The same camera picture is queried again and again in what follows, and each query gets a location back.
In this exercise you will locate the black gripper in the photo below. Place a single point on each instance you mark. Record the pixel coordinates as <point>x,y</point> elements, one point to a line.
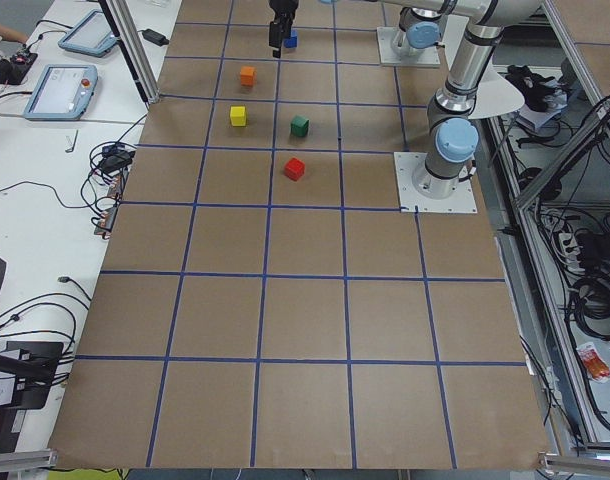
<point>281,7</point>

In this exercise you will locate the red wooden block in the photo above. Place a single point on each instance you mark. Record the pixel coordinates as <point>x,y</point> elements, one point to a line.
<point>294,169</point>

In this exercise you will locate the blue wooden block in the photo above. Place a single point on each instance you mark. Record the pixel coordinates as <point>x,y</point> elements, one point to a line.
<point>291,41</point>

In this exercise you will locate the orange wooden block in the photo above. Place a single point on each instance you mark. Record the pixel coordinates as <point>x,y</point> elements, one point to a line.
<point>247,76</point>

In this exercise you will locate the yellow wooden block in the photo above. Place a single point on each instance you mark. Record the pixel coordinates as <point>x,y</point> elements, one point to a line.
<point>238,116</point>

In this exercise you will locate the green wooden block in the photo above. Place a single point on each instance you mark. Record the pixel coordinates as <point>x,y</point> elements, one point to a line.
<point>299,126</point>

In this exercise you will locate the person's hand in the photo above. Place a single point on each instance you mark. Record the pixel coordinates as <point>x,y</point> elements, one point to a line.
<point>11,35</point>

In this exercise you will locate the black power adapter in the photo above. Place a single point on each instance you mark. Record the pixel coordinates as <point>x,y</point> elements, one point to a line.
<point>155,37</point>

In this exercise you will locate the far blue teach pendant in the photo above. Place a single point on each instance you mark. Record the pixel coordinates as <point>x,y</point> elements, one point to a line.
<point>91,36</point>

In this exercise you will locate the blue teach pendant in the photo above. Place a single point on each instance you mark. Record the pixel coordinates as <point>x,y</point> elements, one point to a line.
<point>91,36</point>
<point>62,93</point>

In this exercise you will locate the near blue teach pendant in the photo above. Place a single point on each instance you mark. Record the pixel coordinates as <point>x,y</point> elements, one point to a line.
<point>62,93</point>

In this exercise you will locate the metal allen key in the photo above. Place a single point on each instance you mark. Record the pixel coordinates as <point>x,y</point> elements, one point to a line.
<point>72,141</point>

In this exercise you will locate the black electronic device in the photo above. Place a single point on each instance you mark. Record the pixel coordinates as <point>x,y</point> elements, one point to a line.
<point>14,70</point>

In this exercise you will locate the brown grid paper mat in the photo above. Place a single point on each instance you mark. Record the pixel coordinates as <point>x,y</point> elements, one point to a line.
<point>242,319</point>

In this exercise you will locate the orange snack packet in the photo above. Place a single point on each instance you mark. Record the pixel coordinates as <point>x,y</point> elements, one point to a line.
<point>595,366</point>

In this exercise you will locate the aluminium frame post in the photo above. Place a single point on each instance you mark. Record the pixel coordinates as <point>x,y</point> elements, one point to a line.
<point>124,30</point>

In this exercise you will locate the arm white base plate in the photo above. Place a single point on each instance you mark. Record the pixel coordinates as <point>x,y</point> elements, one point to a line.
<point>395,50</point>
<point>420,192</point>

